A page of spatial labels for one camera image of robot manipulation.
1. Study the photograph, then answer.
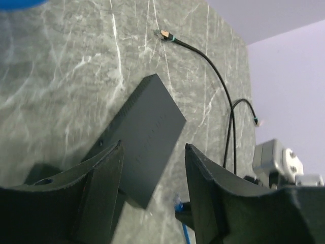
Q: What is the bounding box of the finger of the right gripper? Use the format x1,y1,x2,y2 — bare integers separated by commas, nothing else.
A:
175,202,194,229

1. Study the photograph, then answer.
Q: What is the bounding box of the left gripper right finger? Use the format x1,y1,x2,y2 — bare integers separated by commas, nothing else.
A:
185,144,324,243

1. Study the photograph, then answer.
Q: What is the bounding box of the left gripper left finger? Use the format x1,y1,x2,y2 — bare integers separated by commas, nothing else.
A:
1,141,124,243

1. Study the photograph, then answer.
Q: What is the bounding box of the blue ethernet cable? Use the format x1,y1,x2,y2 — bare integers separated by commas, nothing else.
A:
172,193,195,244

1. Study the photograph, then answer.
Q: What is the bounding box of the black network switch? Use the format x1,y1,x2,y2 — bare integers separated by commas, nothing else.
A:
83,74,186,209

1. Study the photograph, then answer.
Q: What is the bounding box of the black ethernet cable long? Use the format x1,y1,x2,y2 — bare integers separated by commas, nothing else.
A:
151,28,261,176

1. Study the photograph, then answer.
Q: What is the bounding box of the blue plastic bin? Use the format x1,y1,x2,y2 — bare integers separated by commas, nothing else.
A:
0,0,47,11

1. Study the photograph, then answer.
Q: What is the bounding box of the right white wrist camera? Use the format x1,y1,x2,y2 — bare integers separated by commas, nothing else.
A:
252,139,324,189

